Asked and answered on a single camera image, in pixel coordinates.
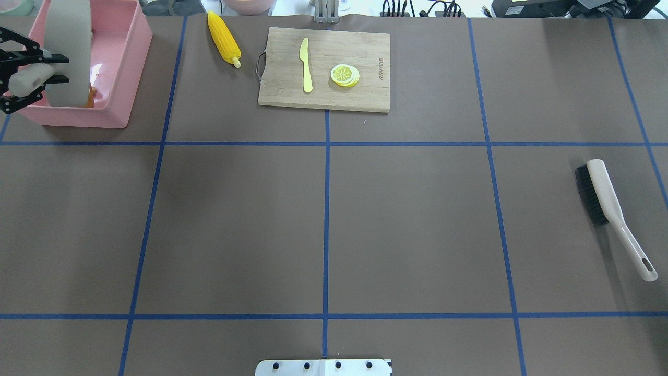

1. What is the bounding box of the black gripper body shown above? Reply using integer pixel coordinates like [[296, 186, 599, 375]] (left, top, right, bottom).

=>
[[1, 28, 32, 114]]

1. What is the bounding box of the beige plastic dustpan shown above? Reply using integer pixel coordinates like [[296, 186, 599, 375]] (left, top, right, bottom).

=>
[[19, 1, 92, 108]]

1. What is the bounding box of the orange toy fried chicken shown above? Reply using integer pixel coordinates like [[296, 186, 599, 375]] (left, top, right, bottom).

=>
[[85, 85, 98, 109]]

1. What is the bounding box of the yellow toy corn cob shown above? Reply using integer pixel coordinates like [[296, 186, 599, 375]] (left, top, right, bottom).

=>
[[207, 10, 242, 68]]

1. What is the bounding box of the beige hand brush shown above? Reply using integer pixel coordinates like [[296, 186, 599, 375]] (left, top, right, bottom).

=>
[[575, 159, 659, 283]]

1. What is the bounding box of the pink plastic bin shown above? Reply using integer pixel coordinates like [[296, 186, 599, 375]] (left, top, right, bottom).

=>
[[15, 1, 153, 129]]

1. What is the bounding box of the pink bowl on scale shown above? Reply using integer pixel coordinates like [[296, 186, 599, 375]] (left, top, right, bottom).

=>
[[223, 0, 276, 15]]

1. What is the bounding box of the wooden cutting board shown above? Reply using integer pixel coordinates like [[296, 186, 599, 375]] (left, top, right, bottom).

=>
[[258, 27, 391, 113]]

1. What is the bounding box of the yellow toy knife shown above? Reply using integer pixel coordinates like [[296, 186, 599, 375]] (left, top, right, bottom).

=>
[[299, 37, 313, 93]]

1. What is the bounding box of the yellow toy lemon slice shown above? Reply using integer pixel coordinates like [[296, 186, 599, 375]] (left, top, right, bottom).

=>
[[330, 64, 361, 87]]

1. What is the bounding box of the black monitor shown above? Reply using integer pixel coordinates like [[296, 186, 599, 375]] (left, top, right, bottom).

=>
[[491, 1, 660, 19]]

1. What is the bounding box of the aluminium frame post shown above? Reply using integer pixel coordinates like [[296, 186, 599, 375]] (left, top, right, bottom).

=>
[[309, 0, 340, 24]]

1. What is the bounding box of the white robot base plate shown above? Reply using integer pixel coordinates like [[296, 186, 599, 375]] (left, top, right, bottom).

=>
[[255, 358, 393, 375]]

